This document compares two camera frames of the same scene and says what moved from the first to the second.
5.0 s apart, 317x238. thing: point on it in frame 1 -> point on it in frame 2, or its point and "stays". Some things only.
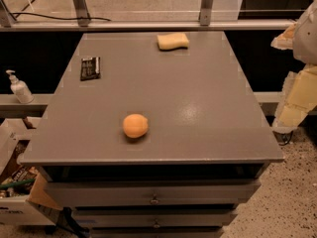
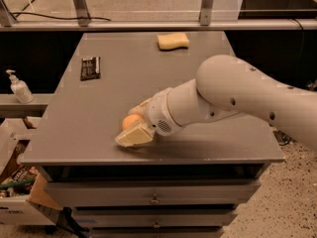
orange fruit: x=135 y=126 stays
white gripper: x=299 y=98 -> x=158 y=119
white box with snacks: x=25 y=197 stays
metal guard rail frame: x=80 y=20 stays
